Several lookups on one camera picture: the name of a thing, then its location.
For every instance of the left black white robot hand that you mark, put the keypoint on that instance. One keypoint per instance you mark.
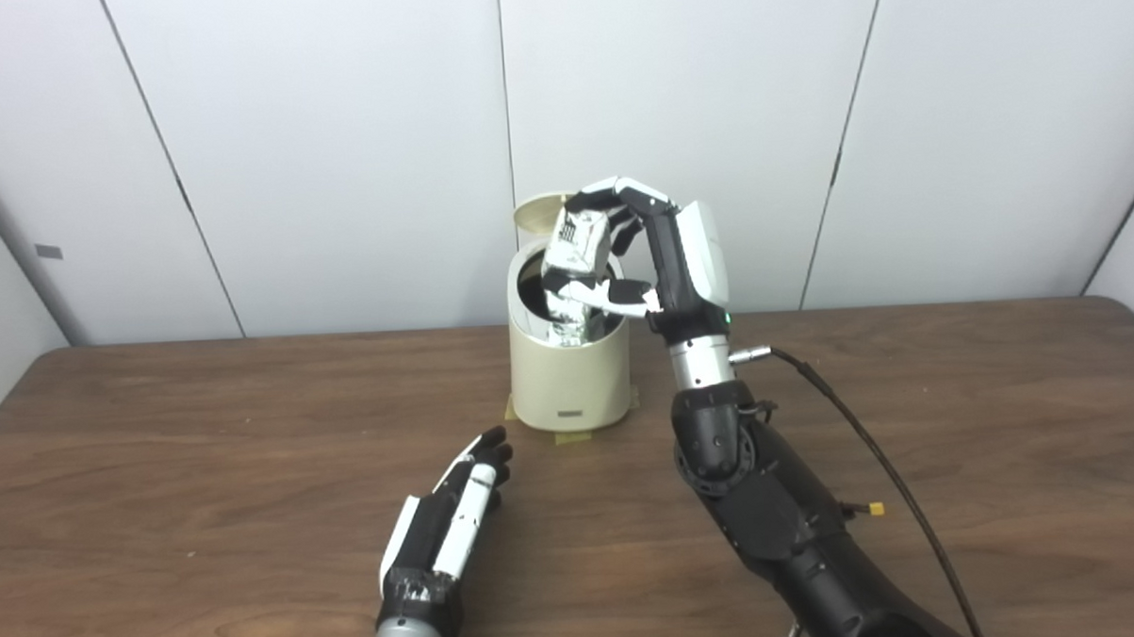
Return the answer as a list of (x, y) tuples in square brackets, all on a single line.
[(433, 540)]

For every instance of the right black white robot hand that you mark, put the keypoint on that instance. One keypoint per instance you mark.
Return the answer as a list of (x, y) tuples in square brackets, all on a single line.
[(688, 267)]

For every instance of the white green milk carton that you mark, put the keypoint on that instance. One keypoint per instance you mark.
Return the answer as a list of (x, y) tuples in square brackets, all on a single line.
[(579, 247)]

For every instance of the cream round bin lid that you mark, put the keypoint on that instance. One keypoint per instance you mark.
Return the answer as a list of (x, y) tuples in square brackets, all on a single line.
[(535, 221)]

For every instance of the cream-colored bin body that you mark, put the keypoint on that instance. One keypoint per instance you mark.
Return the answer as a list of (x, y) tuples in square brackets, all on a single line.
[(569, 384)]

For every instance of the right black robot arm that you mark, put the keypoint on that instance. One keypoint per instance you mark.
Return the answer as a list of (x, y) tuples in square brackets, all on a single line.
[(781, 518)]

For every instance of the yellow connector plug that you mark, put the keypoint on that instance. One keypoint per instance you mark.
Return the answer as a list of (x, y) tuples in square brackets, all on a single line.
[(874, 510)]

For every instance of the small gray wall label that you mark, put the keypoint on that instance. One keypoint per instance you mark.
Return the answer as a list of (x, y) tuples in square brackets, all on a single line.
[(49, 252)]

